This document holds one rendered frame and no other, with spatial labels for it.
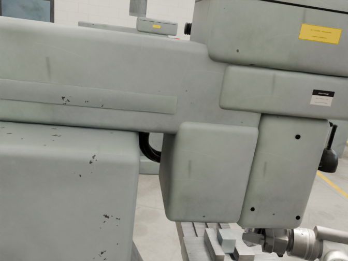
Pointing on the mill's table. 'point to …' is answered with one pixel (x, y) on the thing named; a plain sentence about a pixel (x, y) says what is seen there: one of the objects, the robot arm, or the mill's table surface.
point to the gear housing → (284, 92)
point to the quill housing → (283, 171)
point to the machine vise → (215, 249)
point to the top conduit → (187, 28)
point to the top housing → (275, 33)
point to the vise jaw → (242, 248)
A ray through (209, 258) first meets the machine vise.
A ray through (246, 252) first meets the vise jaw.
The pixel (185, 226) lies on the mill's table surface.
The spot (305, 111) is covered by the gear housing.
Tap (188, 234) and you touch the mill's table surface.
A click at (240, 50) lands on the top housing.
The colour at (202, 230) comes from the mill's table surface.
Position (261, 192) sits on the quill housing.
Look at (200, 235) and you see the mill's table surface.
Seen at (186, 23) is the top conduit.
